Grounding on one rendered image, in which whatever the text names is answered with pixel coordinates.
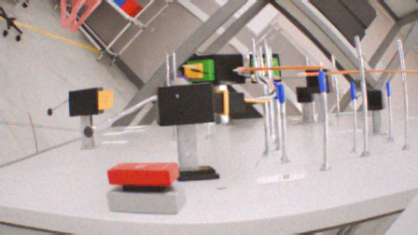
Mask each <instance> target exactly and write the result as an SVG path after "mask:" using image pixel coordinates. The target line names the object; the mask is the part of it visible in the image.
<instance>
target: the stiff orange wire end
mask: <svg viewBox="0 0 418 235"><path fill-rule="evenodd" d="M295 69H298V70H306V69H309V70H314V69H325V65H319V66H315V65H312V66H306V65H303V66H295V65H294V66H285V67H283V66H274V67H267V66H265V67H254V68H244V67H238V68H237V69H233V71H238V72H251V71H263V70H268V71H274V70H295Z"/></svg>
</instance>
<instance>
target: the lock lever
mask: <svg viewBox="0 0 418 235"><path fill-rule="evenodd" d="M156 100H157V95H156V96H152V97H149V98H147V99H145V100H143V101H142V102H140V103H138V104H137V105H135V106H133V107H131V108H129V109H127V110H124V111H123V112H121V113H119V114H117V115H115V116H113V117H111V118H109V119H107V120H106V121H104V122H102V123H100V124H98V125H97V126H93V127H92V128H91V129H92V131H93V132H94V133H95V131H98V130H99V129H101V128H102V127H104V126H106V125H107V124H109V123H111V122H113V121H115V120H117V119H119V118H122V117H124V116H125V115H128V114H130V113H131V112H133V111H135V110H137V109H139V108H141V107H143V105H145V104H148V103H150V102H152V101H156Z"/></svg>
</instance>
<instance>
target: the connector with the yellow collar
mask: <svg viewBox="0 0 418 235"><path fill-rule="evenodd" d="M213 100H214V113H224V92H213ZM245 105H246V100H245V99H244V92H228V113H245Z"/></svg>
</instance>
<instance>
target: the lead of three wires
mask: <svg viewBox="0 0 418 235"><path fill-rule="evenodd" d="M260 80H261V81H262V82H264V83H266V85H267V86H269V87H270V88H271V89H272V92H271V93H270V94H269V95H267V96H265V97H260V98H255V99H250V100H249V99H245V100H246V105H250V104H259V103H266V102H268V101H270V100H271V99H272V98H273V97H275V96H276V87H275V86H274V85H273V84H272V83H271V81H268V79H267V78H266V77H265V76H264V77H263V78H261V79H260Z"/></svg>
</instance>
